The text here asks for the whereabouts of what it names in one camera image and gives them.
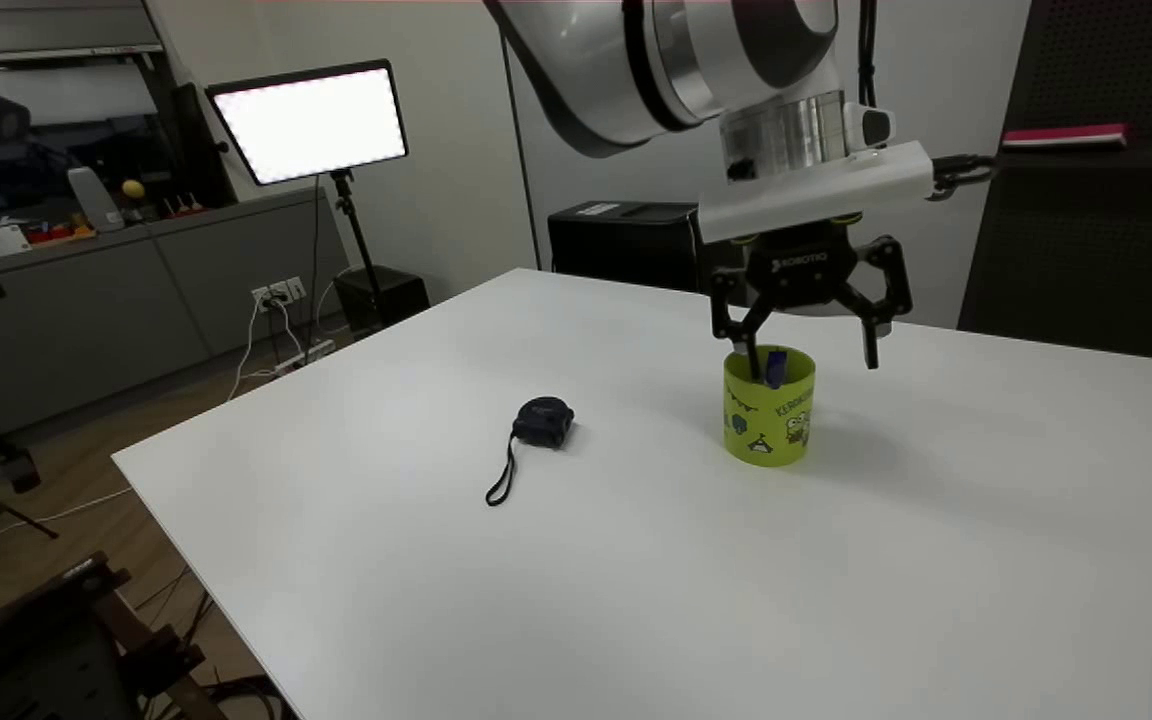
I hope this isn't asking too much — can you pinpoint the grey low cabinet counter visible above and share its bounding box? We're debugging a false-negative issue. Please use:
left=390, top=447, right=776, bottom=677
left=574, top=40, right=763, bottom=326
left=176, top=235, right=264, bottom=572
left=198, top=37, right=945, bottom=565
left=0, top=183, right=351, bottom=464

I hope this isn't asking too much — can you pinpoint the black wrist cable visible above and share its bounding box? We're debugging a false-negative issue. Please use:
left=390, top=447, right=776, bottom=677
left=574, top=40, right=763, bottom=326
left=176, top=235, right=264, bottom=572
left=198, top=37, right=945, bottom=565
left=927, top=151, right=999, bottom=203

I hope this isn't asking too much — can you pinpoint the pink flat item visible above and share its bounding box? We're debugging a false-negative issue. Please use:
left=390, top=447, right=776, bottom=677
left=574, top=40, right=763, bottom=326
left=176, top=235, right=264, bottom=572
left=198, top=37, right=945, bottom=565
left=999, top=121, right=1133, bottom=151

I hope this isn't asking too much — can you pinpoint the white power cable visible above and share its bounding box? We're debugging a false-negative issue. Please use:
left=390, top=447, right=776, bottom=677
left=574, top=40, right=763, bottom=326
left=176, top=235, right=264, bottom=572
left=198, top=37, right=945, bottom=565
left=229, top=295, right=338, bottom=402

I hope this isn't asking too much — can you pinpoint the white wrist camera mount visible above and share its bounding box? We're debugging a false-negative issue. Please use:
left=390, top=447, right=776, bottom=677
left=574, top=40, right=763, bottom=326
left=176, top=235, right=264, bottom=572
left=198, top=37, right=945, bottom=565
left=696, top=138, right=940, bottom=247

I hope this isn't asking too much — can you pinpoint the black tape measure with strap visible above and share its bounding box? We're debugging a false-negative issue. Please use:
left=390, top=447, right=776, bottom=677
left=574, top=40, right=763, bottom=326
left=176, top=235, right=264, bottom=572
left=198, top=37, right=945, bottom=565
left=480, top=394, right=578, bottom=514

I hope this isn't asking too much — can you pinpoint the black light stand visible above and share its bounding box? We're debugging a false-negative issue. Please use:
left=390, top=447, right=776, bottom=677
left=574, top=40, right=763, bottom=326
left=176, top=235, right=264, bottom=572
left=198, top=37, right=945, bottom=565
left=322, top=168, right=390, bottom=338

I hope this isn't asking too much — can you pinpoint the tall black cabinet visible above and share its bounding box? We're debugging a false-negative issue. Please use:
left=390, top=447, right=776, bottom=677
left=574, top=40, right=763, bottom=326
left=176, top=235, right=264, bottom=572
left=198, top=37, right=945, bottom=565
left=957, top=0, right=1152, bottom=371

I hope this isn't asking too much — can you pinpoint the grey upper wall cabinet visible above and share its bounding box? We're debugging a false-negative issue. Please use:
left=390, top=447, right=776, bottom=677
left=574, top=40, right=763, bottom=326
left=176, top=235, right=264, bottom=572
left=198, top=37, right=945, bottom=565
left=0, top=0, right=169, bottom=66

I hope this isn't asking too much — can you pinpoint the black box on floor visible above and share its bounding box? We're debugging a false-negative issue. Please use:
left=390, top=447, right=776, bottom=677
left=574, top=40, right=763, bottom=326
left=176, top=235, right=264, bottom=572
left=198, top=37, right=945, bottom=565
left=333, top=264, right=433, bottom=338

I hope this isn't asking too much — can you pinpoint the blue capped white marker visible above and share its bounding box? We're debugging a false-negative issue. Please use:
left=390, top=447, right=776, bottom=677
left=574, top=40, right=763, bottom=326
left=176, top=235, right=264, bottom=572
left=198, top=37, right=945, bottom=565
left=761, top=346, right=801, bottom=394

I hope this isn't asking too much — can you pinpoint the bright LED light panel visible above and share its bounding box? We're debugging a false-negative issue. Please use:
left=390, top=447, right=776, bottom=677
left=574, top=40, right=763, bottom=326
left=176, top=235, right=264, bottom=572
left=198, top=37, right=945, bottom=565
left=205, top=55, right=417, bottom=194

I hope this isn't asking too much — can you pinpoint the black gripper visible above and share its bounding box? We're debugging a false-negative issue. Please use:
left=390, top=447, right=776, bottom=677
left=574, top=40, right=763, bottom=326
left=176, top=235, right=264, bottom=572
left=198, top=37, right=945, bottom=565
left=706, top=212, right=914, bottom=385

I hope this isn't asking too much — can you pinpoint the yellow-green printed mug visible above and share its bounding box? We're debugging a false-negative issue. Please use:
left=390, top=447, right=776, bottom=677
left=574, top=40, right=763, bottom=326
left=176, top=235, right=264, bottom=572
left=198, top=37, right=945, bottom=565
left=719, top=340, right=819, bottom=474

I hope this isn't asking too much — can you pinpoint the white wall power outlet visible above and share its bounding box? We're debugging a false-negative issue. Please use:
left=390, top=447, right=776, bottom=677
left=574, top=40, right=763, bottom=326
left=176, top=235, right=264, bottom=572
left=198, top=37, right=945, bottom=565
left=249, top=271, right=311, bottom=313

